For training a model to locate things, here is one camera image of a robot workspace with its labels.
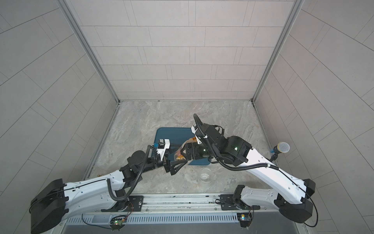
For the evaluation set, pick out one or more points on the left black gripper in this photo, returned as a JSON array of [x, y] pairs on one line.
[[173, 171]]

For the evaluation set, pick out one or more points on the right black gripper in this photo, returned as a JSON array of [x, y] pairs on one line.
[[196, 154]]

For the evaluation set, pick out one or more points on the clear jar with red lid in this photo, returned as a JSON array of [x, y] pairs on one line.
[[206, 175]]

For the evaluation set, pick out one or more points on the clear jar with beige lid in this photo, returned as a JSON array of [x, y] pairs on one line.
[[180, 154]]

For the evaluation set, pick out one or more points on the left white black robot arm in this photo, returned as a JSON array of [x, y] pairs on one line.
[[42, 218]]

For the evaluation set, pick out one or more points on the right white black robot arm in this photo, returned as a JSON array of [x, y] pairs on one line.
[[239, 155]]

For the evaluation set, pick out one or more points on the teal plastic tray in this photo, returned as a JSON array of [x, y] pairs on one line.
[[178, 135]]

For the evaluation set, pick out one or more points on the left circuit board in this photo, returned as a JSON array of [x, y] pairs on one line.
[[117, 222]]

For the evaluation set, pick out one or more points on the circuit board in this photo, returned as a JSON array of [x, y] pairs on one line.
[[245, 219], [117, 222]]

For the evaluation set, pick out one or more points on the right circuit board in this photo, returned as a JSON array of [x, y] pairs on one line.
[[245, 219]]

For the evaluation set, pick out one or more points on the microphone with foam head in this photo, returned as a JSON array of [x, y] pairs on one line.
[[280, 148]]

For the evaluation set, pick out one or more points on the aluminium mounting rail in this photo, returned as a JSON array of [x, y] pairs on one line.
[[190, 201]]

